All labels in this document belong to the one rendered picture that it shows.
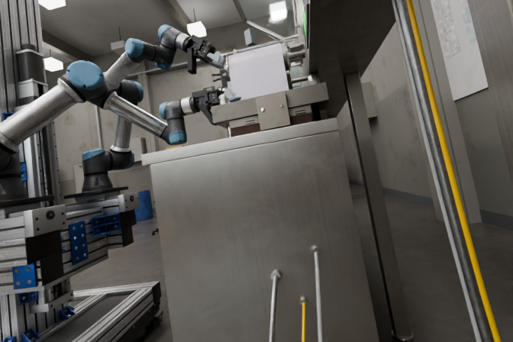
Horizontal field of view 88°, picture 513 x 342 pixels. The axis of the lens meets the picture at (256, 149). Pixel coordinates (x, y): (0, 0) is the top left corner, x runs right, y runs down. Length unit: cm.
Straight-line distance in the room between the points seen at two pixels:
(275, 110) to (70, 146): 1132
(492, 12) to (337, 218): 60
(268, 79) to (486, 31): 84
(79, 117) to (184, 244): 1108
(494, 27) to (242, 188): 68
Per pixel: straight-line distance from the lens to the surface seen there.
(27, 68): 171
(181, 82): 1004
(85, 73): 121
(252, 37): 188
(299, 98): 90
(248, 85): 115
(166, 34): 139
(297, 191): 82
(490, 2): 43
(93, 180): 169
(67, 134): 1212
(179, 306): 103
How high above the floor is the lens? 78
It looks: 5 degrees up
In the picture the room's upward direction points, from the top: 9 degrees counter-clockwise
